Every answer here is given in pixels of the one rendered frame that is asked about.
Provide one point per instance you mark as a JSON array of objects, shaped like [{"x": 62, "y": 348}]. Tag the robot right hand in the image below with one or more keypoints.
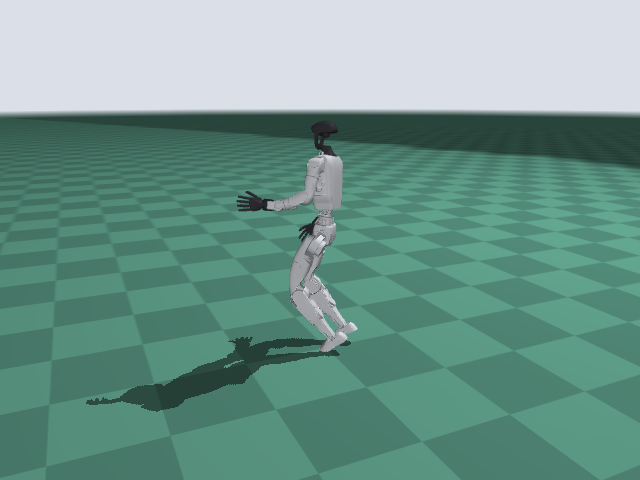
[{"x": 309, "y": 229}]

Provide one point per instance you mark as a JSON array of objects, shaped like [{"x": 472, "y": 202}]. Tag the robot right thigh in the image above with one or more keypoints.
[{"x": 312, "y": 282}]

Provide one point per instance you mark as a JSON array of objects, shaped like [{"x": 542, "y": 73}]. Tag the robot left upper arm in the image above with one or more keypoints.
[{"x": 315, "y": 166}]

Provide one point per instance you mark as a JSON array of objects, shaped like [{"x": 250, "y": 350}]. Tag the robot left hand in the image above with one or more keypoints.
[{"x": 255, "y": 203}]

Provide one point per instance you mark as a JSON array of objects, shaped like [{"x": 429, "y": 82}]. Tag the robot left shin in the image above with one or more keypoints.
[{"x": 311, "y": 312}]

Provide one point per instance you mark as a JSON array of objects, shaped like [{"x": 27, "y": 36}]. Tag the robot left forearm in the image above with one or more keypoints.
[{"x": 288, "y": 203}]

